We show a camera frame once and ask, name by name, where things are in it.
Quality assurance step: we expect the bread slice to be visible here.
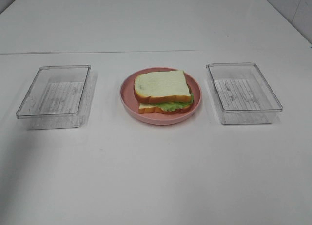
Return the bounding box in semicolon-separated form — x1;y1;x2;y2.
138;102;192;115
134;70;192;104

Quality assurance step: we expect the green lettuce leaf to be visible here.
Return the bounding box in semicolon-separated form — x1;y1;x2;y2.
153;92;194;114

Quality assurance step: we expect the clear right plastic tray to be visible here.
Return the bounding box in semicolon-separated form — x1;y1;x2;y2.
206;62;283;125

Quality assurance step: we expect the clear plastic tray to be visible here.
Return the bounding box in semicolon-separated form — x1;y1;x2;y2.
16;65;95;130
206;62;283;125

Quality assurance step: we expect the clear left plastic tray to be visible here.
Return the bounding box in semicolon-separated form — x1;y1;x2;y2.
16;65;95;130

